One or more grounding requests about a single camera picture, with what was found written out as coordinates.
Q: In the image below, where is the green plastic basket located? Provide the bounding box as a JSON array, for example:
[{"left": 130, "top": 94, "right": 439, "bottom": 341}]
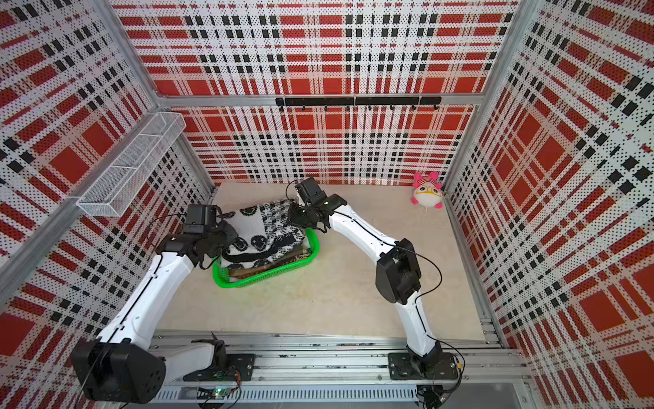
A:
[{"left": 212, "top": 228, "right": 320, "bottom": 289}]

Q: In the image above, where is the brown fringed scarf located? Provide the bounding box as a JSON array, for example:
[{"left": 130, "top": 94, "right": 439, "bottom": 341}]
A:
[{"left": 228, "top": 245, "right": 313, "bottom": 281}]

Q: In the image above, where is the black white patterned scarf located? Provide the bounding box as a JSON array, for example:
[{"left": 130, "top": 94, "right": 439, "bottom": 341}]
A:
[{"left": 221, "top": 199, "right": 306, "bottom": 270}]

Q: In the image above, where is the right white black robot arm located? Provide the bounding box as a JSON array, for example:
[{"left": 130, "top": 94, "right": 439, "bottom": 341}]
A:
[{"left": 289, "top": 177, "right": 446, "bottom": 377}]

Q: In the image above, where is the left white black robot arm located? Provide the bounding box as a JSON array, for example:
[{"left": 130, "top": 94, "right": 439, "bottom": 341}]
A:
[{"left": 70, "top": 204, "right": 237, "bottom": 404}]

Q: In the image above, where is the pink white plush toy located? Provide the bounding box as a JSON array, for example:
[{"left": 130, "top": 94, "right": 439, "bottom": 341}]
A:
[{"left": 411, "top": 171, "right": 444, "bottom": 209}]

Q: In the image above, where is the green circuit board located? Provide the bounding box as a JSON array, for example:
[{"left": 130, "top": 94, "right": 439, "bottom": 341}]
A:
[{"left": 197, "top": 387, "right": 232, "bottom": 400}]

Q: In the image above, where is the white wire mesh shelf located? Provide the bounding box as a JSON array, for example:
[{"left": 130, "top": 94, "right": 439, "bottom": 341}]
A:
[{"left": 77, "top": 112, "right": 186, "bottom": 217}]

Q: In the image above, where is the black hook rail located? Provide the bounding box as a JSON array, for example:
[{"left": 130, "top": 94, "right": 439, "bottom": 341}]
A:
[{"left": 275, "top": 96, "right": 443, "bottom": 108}]

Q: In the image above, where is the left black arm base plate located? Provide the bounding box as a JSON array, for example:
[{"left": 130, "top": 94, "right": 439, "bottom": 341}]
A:
[{"left": 182, "top": 354, "right": 256, "bottom": 382}]

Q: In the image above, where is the aluminium front rail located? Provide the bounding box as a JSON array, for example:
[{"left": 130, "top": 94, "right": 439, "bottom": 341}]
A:
[{"left": 111, "top": 331, "right": 527, "bottom": 390}]

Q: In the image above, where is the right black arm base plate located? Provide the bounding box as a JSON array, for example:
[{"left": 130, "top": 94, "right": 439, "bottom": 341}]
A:
[{"left": 388, "top": 353, "right": 459, "bottom": 381}]

